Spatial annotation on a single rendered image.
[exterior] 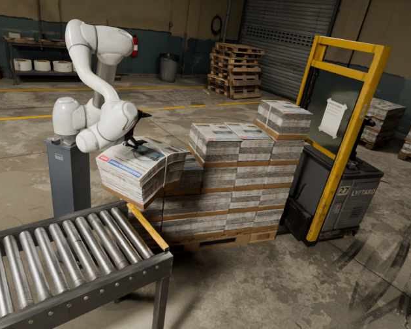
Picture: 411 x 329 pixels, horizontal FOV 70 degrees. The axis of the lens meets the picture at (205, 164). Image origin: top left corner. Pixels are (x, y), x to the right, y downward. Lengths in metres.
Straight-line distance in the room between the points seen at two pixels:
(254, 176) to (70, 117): 1.44
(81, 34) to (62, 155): 0.84
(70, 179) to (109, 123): 1.03
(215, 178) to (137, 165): 0.99
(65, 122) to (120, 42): 0.67
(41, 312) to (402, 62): 8.03
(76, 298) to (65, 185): 1.03
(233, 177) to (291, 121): 0.64
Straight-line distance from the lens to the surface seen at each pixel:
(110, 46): 1.64
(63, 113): 2.03
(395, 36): 8.44
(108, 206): 1.81
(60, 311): 1.39
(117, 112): 1.17
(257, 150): 2.37
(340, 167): 2.71
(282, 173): 2.62
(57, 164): 2.19
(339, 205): 3.07
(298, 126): 2.49
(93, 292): 1.39
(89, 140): 1.25
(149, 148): 1.59
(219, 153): 2.23
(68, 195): 2.25
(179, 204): 2.34
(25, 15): 8.34
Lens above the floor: 1.84
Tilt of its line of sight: 26 degrees down
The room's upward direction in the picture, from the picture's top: 9 degrees clockwise
